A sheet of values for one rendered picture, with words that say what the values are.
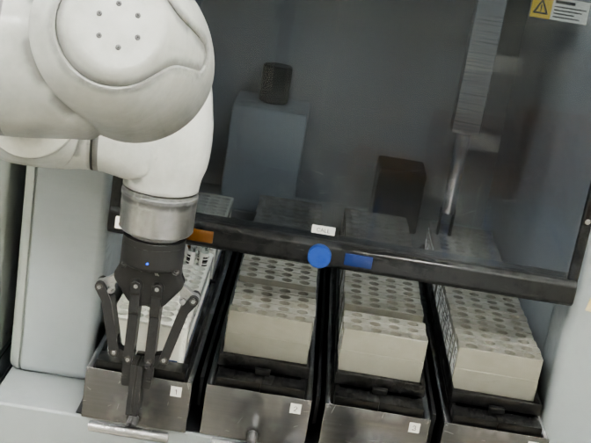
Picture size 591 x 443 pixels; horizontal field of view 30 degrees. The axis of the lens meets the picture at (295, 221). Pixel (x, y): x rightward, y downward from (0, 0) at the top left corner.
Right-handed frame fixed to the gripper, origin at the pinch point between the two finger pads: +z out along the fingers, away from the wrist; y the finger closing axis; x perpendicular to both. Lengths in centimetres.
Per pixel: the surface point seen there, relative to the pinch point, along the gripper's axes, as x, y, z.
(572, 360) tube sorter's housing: -11, -55, -8
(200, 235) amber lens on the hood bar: -8.5, -4.7, -18.1
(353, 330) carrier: -9.8, -26.1, -7.9
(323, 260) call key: -7.5, -20.6, -17.6
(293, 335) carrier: -9.7, -18.5, -5.9
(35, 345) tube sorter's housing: -11.2, 15.5, 2.2
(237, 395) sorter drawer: -2.2, -12.5, 0.1
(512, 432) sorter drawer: -2.8, -47.8, -0.6
